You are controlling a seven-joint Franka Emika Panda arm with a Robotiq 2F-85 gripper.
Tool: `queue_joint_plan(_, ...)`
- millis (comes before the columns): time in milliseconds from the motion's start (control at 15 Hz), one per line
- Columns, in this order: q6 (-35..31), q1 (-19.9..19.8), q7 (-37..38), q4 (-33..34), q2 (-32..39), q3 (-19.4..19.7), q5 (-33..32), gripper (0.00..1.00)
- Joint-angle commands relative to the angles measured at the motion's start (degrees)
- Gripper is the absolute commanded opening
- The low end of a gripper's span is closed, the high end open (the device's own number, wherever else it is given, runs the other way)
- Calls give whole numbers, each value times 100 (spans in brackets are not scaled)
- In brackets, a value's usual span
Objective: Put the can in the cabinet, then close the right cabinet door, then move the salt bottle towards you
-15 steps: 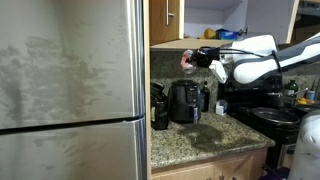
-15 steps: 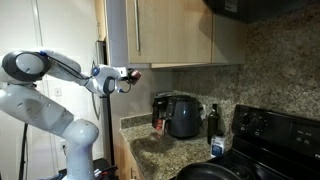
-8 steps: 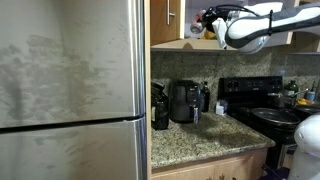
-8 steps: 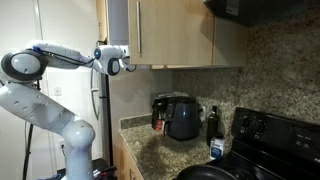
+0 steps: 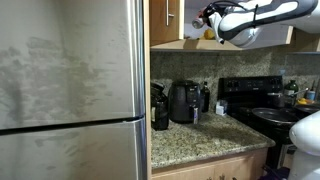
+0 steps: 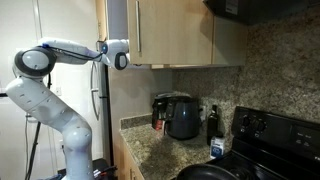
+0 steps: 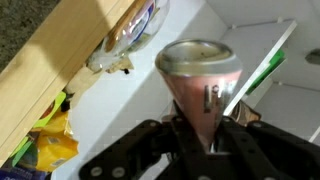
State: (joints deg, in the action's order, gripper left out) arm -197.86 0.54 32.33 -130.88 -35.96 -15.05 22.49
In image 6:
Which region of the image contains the wooden wall cabinet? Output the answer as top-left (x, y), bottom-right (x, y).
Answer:
top-left (149, 14), bottom-right (248, 70)

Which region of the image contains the black kitchen stove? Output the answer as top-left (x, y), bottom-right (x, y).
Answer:
top-left (204, 105), bottom-right (320, 180)

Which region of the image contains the white wall plug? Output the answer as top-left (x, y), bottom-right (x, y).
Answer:
top-left (198, 104), bottom-right (207, 122)

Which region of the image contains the blue white salt box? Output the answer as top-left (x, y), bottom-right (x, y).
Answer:
top-left (209, 134), bottom-right (227, 160)

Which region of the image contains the stainless steel refrigerator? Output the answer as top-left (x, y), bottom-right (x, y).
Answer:
top-left (89, 40), bottom-right (114, 166)

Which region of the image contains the thick black hanging cable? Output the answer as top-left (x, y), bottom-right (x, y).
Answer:
top-left (23, 73), bottom-right (54, 180)

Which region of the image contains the wooden cabinet door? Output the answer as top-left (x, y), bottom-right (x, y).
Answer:
top-left (127, 0), bottom-right (215, 66)
top-left (105, 0), bottom-right (153, 70)

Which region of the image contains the thin grey wall cable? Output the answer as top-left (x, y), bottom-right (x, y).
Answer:
top-left (23, 114), bottom-right (30, 180)

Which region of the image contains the dark glass bottle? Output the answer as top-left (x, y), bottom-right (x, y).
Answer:
top-left (206, 104), bottom-right (221, 146)

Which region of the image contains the black range hood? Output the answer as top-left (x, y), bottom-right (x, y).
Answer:
top-left (202, 0), bottom-right (320, 27)

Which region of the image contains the wooden base cabinet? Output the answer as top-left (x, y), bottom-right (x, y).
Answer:
top-left (112, 132), bottom-right (147, 180)

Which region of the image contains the black frying pan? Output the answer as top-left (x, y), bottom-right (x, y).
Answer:
top-left (174, 162), bottom-right (243, 180)

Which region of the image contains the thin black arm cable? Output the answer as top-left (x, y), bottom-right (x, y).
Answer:
top-left (41, 44), bottom-right (105, 63)

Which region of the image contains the black air fryer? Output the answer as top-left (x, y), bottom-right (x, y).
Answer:
top-left (164, 95), bottom-right (203, 141)

